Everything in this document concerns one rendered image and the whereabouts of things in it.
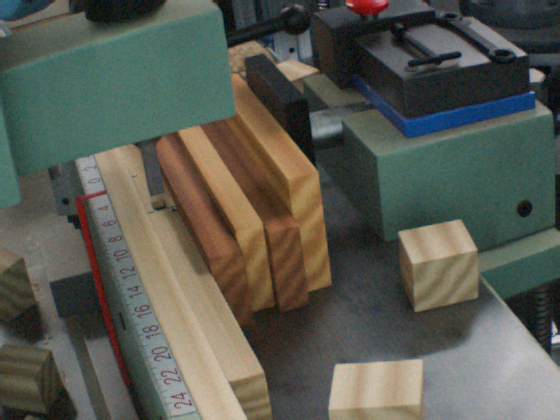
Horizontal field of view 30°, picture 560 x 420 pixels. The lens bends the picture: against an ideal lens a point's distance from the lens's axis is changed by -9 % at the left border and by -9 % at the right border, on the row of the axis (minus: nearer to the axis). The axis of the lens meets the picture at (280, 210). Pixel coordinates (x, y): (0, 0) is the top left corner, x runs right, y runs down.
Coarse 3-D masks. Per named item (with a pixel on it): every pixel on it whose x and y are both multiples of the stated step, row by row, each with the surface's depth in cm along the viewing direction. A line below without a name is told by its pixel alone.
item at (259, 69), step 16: (256, 64) 72; (272, 64) 72; (256, 80) 71; (272, 80) 69; (288, 80) 69; (256, 96) 73; (272, 96) 68; (288, 96) 67; (304, 96) 67; (272, 112) 69; (288, 112) 66; (304, 112) 67; (320, 112) 72; (336, 112) 72; (352, 112) 72; (288, 128) 67; (304, 128) 67; (320, 128) 71; (336, 128) 72; (304, 144) 68; (320, 144) 72; (336, 144) 72
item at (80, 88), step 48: (192, 0) 63; (0, 48) 61; (48, 48) 59; (96, 48) 59; (144, 48) 60; (192, 48) 61; (48, 96) 59; (96, 96) 60; (144, 96) 61; (192, 96) 62; (48, 144) 61; (96, 144) 62; (144, 144) 66
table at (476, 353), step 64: (384, 256) 68; (512, 256) 71; (256, 320) 64; (320, 320) 63; (384, 320) 62; (448, 320) 61; (512, 320) 60; (320, 384) 58; (448, 384) 56; (512, 384) 55
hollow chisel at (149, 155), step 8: (144, 152) 66; (152, 152) 67; (144, 160) 67; (152, 160) 67; (144, 168) 67; (152, 168) 67; (160, 168) 67; (152, 176) 67; (160, 176) 67; (152, 184) 67; (160, 184) 68; (152, 192) 68; (160, 192) 68
